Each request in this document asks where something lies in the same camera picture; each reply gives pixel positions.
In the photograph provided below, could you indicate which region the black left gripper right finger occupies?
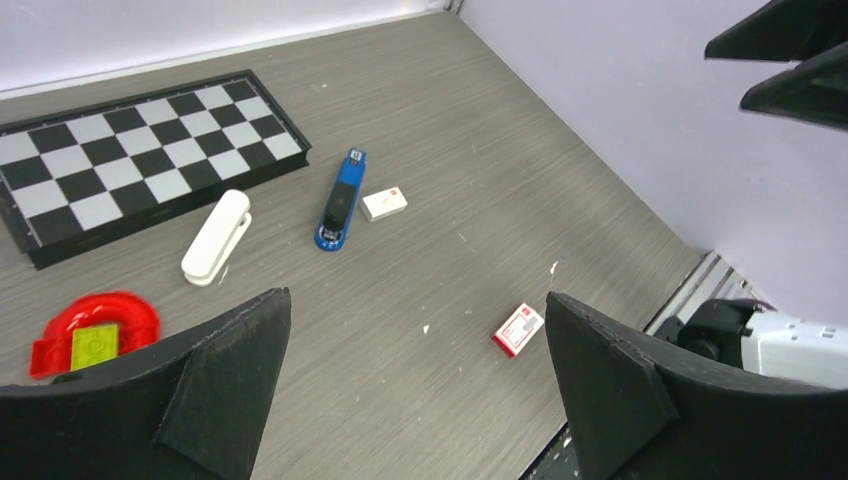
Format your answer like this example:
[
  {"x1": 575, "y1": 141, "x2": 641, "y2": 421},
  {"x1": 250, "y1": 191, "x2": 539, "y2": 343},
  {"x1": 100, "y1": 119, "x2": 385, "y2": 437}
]
[{"x1": 546, "y1": 292, "x2": 847, "y2": 479}]

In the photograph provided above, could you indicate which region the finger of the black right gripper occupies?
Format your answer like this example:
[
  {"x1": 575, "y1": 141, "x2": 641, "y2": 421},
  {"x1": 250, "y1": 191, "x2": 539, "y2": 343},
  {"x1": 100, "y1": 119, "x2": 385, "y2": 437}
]
[
  {"x1": 704, "y1": 0, "x2": 847, "y2": 62},
  {"x1": 740, "y1": 43, "x2": 847, "y2": 131}
]

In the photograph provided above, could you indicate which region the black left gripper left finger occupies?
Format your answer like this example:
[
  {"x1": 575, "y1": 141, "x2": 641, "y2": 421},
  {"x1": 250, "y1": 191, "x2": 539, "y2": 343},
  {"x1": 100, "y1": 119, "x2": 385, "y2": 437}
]
[{"x1": 1, "y1": 288, "x2": 291, "y2": 479}]

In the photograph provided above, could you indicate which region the red white staple box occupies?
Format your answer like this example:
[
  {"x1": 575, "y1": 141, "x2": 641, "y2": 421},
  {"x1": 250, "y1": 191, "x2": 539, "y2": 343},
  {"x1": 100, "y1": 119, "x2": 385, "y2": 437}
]
[{"x1": 491, "y1": 303, "x2": 545, "y2": 358}]

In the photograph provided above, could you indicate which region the white stapler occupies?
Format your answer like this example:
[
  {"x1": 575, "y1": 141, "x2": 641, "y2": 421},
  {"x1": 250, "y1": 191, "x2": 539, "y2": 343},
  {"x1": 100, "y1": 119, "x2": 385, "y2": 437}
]
[{"x1": 180, "y1": 189, "x2": 252, "y2": 287}]

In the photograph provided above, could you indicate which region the blue stapler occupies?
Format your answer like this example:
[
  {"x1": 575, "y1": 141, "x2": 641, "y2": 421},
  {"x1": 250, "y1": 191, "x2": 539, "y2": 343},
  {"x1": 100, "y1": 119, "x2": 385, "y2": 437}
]
[{"x1": 314, "y1": 148, "x2": 367, "y2": 252}]

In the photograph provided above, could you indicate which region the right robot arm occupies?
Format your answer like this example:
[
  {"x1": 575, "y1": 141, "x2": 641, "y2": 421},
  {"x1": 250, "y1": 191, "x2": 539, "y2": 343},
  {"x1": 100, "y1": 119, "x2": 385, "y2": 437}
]
[{"x1": 646, "y1": 1, "x2": 847, "y2": 389}]

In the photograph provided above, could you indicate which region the red arch toy block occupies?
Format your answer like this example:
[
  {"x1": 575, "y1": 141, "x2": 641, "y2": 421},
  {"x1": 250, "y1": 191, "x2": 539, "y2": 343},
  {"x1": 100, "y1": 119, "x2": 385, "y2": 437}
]
[{"x1": 29, "y1": 291, "x2": 161, "y2": 379}]

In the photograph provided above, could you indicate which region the green lego brick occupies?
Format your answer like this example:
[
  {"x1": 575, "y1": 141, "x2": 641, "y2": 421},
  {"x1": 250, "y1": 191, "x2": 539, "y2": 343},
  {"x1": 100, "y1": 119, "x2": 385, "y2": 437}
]
[{"x1": 70, "y1": 324, "x2": 120, "y2": 371}]

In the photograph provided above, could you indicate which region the checkerboard calibration board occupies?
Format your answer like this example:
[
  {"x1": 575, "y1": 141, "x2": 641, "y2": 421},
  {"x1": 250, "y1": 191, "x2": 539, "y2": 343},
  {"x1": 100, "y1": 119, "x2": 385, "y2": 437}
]
[{"x1": 1, "y1": 70, "x2": 310, "y2": 269}]

